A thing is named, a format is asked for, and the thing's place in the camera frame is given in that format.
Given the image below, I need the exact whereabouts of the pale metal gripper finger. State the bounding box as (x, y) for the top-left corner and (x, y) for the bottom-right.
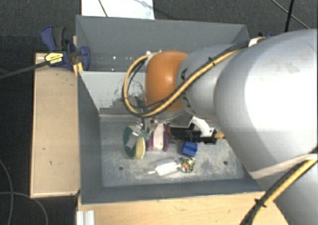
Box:
(125, 122), (144, 150)

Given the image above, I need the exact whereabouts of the green and yellow round sponge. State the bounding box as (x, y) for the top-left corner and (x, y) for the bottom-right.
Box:
(123, 125), (146, 160)

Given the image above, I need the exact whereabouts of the purple and white bottle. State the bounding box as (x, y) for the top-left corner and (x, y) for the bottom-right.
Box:
(146, 123), (170, 152)

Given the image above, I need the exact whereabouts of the blue block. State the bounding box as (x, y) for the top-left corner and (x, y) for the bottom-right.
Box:
(181, 141), (199, 157)

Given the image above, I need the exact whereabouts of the multicoloured patterned ball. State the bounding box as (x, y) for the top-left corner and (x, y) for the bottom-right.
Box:
(179, 156), (196, 173)

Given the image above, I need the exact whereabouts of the white plastic bottle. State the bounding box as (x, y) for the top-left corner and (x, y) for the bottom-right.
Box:
(148, 160), (181, 177)

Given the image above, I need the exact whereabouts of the pale wood board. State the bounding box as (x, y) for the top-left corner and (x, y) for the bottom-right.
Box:
(29, 52), (81, 199)

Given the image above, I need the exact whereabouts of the grey metal bin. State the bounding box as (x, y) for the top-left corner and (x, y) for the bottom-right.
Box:
(75, 14), (267, 205)

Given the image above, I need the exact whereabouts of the black cylinder on white bracket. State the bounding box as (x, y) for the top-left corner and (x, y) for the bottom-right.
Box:
(169, 116), (225, 146)

